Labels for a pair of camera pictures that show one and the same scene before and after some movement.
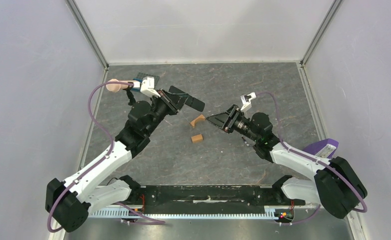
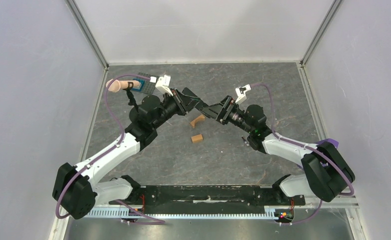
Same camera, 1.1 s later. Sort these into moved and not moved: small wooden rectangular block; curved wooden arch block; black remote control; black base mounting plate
Moved: black remote control
Not moved: black base mounting plate; small wooden rectangular block; curved wooden arch block
